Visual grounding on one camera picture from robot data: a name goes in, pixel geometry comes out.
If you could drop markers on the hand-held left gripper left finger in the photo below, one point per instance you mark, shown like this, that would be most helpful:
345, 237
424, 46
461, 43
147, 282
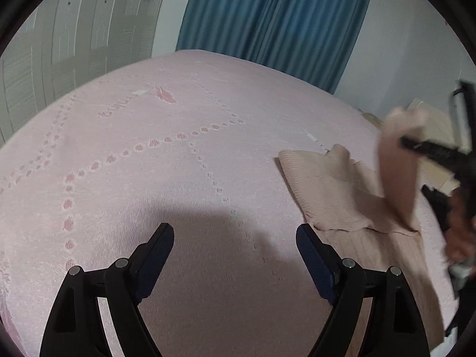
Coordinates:
151, 269

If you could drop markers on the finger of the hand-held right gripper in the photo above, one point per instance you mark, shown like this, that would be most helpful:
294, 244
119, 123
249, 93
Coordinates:
438, 204
431, 151

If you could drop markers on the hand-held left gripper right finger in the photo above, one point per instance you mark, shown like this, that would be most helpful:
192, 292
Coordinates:
317, 266

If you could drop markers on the pink knitted sweater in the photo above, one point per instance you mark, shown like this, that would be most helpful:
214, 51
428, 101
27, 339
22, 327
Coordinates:
334, 193

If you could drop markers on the person's right hand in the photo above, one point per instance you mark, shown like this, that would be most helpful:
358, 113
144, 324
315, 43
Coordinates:
461, 230

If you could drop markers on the cream headboard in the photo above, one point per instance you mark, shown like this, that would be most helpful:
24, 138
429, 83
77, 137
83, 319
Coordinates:
440, 126

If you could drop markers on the bed with pink bedspread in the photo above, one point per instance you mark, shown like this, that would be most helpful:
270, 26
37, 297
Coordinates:
148, 193

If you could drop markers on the blue curtain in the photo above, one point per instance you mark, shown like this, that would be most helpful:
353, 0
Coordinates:
260, 15

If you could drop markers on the grey wardrobe with flower decals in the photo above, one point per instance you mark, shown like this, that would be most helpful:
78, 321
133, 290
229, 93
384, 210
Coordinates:
74, 44

